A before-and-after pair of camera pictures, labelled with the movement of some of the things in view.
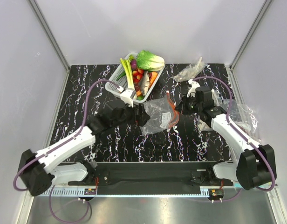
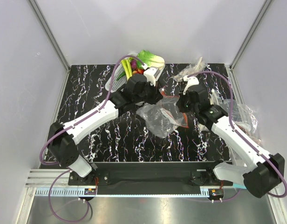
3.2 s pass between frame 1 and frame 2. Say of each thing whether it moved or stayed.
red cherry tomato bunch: stayed
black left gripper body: moved
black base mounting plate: stayed
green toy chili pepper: stayed
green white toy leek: stayed
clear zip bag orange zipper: moved
